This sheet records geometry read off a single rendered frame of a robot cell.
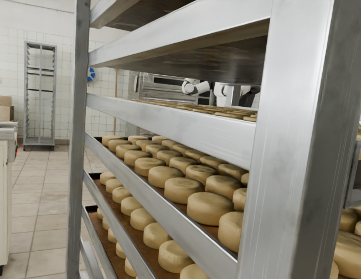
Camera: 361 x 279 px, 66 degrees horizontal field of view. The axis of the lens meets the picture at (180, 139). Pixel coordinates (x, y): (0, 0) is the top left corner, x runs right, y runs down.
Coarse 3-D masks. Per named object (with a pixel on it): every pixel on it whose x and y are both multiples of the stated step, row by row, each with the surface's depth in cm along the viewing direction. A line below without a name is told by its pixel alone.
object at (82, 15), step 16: (80, 0) 60; (80, 16) 61; (80, 32) 61; (80, 48) 62; (80, 64) 62; (80, 80) 63; (80, 96) 64; (80, 112) 64; (80, 128) 65; (80, 144) 66; (80, 160) 66; (80, 176) 67; (80, 192) 68; (80, 208) 68; (80, 224) 69
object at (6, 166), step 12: (0, 144) 154; (0, 156) 155; (0, 168) 156; (0, 180) 157; (0, 192) 158; (0, 204) 159; (0, 216) 160; (0, 228) 161; (0, 240) 162; (0, 252) 164; (0, 264) 165
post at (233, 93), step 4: (228, 88) 86; (232, 88) 84; (236, 88) 84; (240, 88) 85; (228, 92) 86; (232, 92) 84; (236, 92) 85; (228, 96) 86; (232, 96) 84; (236, 96) 85; (228, 100) 86; (232, 100) 84; (236, 100) 85; (228, 104) 86; (232, 104) 85; (236, 104) 85
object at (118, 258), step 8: (96, 216) 68; (96, 224) 64; (104, 224) 62; (104, 232) 61; (104, 240) 58; (112, 240) 57; (112, 248) 55; (120, 248) 52; (112, 256) 52; (120, 256) 52; (112, 264) 50; (120, 264) 50; (128, 264) 47; (120, 272) 48; (128, 272) 47
